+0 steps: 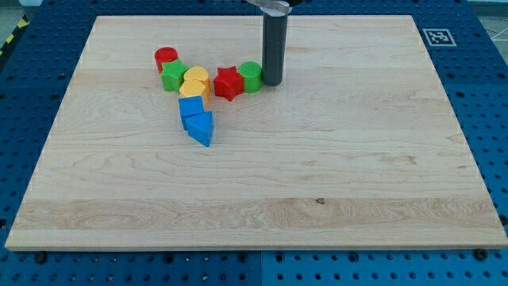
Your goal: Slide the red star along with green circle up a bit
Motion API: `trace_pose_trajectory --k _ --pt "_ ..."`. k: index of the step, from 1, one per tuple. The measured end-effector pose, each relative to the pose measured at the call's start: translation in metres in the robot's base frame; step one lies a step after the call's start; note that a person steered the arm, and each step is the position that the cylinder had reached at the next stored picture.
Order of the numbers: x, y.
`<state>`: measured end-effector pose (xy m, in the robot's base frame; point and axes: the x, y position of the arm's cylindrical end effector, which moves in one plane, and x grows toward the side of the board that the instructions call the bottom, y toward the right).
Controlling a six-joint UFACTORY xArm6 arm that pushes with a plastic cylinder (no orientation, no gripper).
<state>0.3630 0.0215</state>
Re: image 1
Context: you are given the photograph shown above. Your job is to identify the green star block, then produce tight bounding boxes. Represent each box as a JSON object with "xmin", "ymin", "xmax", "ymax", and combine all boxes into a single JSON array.
[{"xmin": 160, "ymin": 59, "xmax": 189, "ymax": 91}]

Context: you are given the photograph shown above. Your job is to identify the blue cube block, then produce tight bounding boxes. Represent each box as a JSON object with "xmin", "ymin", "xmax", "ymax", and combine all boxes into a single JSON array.
[{"xmin": 179, "ymin": 95, "xmax": 205, "ymax": 130}]

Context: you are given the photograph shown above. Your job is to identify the red star block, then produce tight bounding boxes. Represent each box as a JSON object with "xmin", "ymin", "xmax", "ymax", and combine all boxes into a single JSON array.
[{"xmin": 214, "ymin": 66, "xmax": 244, "ymax": 102}]

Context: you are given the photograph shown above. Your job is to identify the black bolt front right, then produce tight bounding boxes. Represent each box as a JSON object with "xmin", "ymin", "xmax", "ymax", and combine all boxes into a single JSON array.
[{"xmin": 473, "ymin": 249, "xmax": 488, "ymax": 261}]

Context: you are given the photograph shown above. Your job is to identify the silver metal clamp mount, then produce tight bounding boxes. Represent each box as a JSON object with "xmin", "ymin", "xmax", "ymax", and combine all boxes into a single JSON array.
[{"xmin": 245, "ymin": 0, "xmax": 292, "ymax": 15}]

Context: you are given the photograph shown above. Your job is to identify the light wooden board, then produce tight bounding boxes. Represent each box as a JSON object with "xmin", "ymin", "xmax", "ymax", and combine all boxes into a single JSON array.
[{"xmin": 6, "ymin": 15, "xmax": 507, "ymax": 252}]

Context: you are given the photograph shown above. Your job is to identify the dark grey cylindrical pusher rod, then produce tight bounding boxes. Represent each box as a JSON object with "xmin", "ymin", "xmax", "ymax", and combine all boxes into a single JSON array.
[{"xmin": 262, "ymin": 13, "xmax": 287, "ymax": 86}]

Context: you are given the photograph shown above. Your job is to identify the red cylinder block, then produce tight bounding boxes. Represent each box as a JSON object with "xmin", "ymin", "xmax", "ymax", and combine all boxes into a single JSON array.
[{"xmin": 154, "ymin": 46, "xmax": 179, "ymax": 73}]

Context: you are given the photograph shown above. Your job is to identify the yellow pentagon block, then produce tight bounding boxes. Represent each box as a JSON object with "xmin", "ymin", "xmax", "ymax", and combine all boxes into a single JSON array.
[{"xmin": 179, "ymin": 79, "xmax": 210, "ymax": 106}]

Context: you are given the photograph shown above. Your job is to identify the blue triangle block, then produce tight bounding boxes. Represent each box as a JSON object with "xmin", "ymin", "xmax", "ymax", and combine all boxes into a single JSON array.
[{"xmin": 185, "ymin": 111, "xmax": 214, "ymax": 147}]

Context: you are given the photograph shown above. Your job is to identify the yellow cylinder block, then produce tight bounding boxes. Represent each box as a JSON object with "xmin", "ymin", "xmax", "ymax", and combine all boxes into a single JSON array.
[{"xmin": 183, "ymin": 66, "xmax": 211, "ymax": 91}]

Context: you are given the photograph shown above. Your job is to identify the green cylinder block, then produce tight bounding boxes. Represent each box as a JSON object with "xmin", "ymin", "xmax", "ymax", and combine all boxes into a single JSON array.
[{"xmin": 238, "ymin": 61, "xmax": 262, "ymax": 93}]

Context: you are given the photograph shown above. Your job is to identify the black bolt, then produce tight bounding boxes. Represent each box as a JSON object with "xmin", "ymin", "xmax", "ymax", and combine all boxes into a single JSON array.
[
  {"xmin": 473, "ymin": 249, "xmax": 488, "ymax": 261},
  {"xmin": 33, "ymin": 251, "xmax": 47, "ymax": 264}
]

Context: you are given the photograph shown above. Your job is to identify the black bolt front left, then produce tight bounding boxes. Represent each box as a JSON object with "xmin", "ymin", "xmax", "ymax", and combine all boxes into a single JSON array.
[{"xmin": 33, "ymin": 251, "xmax": 47, "ymax": 264}]

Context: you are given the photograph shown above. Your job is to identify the white fiducial marker tag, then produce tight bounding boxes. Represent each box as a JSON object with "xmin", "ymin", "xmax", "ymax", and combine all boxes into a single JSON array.
[{"xmin": 422, "ymin": 28, "xmax": 456, "ymax": 47}]

